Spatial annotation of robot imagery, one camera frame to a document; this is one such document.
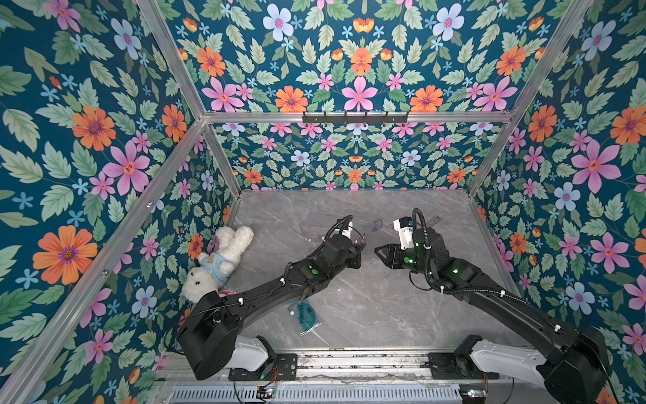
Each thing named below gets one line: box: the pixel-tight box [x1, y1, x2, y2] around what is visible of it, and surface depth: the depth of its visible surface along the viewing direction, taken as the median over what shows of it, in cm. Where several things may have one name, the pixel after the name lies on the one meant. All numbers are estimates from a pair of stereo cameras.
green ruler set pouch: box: [287, 297, 322, 337], surface depth 86 cm
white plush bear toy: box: [181, 225, 255, 303], surface depth 88 cm
